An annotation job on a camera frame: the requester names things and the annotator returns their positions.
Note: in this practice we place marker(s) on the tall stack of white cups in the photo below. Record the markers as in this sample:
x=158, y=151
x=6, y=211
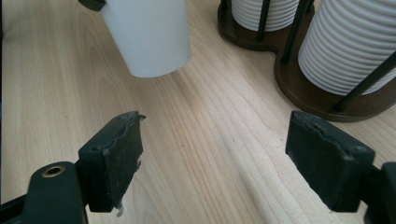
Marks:
x=342, y=46

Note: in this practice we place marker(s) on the single white paper cup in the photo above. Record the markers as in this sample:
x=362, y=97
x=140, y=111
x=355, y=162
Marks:
x=149, y=37

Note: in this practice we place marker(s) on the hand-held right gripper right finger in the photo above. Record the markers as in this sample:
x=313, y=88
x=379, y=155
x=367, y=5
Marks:
x=330, y=161

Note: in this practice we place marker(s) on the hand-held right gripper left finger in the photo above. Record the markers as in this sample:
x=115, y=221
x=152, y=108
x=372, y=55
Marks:
x=116, y=161

